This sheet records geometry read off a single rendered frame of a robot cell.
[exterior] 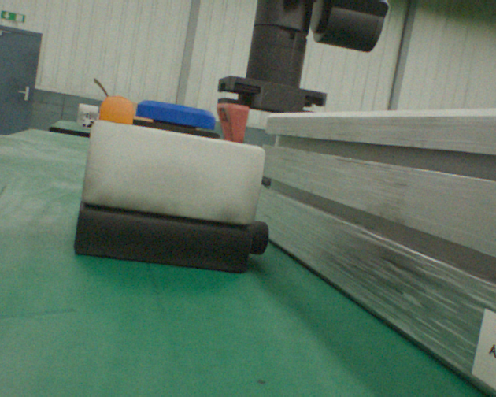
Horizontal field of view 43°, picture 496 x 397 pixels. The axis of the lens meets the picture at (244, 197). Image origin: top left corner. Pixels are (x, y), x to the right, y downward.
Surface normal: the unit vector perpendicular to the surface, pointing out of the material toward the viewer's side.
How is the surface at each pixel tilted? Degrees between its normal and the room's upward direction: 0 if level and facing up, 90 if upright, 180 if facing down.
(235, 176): 90
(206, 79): 90
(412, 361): 0
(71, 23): 90
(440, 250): 90
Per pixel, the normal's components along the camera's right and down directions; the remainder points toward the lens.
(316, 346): 0.17, -0.98
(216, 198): 0.23, 0.12
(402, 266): -0.96, -0.14
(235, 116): 0.15, 0.47
